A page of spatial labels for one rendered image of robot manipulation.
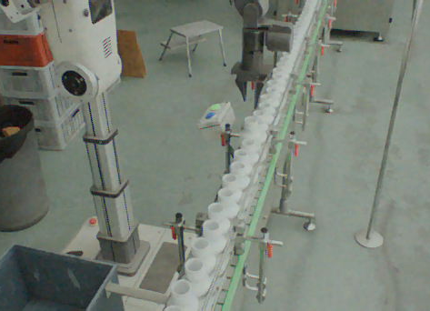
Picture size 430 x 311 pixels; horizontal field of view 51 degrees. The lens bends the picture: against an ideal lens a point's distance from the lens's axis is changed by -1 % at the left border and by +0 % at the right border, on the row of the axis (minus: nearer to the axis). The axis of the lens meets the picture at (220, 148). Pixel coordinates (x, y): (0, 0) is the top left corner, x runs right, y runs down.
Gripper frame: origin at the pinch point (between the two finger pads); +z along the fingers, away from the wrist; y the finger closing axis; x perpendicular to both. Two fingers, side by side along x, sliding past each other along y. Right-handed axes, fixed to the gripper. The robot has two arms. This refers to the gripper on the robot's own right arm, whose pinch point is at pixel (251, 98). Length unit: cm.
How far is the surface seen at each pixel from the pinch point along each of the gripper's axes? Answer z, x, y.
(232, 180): 12.1, -21.6, 0.2
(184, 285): 12, -56, 0
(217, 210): 12.4, -33.2, -0.2
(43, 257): 35, -38, -48
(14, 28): 36, 134, -185
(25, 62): 59, 134, -184
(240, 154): 11.7, -10.0, -0.5
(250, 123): 6.6, -1.6, 0.3
